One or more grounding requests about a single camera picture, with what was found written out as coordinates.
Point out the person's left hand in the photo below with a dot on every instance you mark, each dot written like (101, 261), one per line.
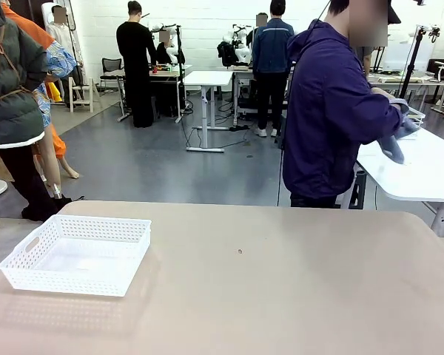
(379, 91)

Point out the lavender grey cloth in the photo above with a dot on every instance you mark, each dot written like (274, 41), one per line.
(394, 148)

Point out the white perforated plastic basket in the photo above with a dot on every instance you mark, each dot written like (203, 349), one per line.
(77, 284)

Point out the person's right forearm purple sleeve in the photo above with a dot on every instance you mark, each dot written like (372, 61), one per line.
(386, 114)

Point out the long desk with boards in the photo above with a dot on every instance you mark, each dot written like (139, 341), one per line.
(403, 83)

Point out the black tripod stand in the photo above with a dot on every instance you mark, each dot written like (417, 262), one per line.
(414, 55)

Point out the person in purple jacket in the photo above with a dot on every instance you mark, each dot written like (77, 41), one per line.
(325, 111)

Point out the black office chair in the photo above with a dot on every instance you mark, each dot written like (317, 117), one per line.
(436, 66)

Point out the white side table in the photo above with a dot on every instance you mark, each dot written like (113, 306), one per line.
(422, 174)

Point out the person in blue jacket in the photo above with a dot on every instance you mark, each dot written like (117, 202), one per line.
(272, 51)

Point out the person behind blue jacket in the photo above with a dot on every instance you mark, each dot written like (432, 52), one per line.
(257, 37)

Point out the grey robot desk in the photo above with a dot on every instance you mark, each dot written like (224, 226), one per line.
(244, 74)

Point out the black power strip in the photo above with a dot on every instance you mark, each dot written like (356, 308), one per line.
(239, 128)

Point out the white and black background robot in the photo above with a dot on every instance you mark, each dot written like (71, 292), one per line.
(240, 51)

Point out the white standing desk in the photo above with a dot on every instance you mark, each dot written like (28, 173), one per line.
(207, 77)

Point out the black pole stand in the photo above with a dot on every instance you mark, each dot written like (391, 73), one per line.
(179, 66)

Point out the wood top desk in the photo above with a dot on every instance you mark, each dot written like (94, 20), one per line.
(166, 74)

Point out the seated person in black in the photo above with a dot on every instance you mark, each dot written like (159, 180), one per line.
(164, 53)

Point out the person in black clothes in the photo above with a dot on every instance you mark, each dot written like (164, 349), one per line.
(135, 59)

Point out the black mesh chair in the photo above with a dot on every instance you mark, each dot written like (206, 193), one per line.
(111, 66)

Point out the white wooden step stool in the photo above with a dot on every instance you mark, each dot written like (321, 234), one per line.
(81, 88)

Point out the figure in white shirt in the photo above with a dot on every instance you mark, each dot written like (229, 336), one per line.
(61, 33)

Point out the mannequin in orange clothes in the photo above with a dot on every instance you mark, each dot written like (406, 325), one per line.
(57, 59)

